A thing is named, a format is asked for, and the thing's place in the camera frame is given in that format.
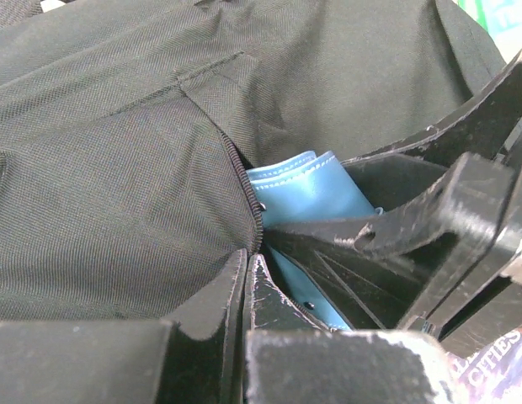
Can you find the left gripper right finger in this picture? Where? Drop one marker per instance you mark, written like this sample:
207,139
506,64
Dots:
290,359

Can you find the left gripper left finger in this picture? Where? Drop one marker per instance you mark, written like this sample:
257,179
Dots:
193,355

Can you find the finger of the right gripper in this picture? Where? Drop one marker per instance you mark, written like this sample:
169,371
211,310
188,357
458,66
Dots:
480,126

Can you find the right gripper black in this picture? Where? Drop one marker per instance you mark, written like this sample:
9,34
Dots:
445,254

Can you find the blue leather wallet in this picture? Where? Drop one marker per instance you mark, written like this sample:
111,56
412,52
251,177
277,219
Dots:
306,188

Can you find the black student backpack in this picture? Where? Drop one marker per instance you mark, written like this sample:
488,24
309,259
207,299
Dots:
124,126

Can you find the green 104-storey treehouse book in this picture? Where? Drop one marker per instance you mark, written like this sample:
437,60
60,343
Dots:
502,19

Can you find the tale of two cities book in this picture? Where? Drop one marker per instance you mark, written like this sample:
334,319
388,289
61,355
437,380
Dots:
493,374

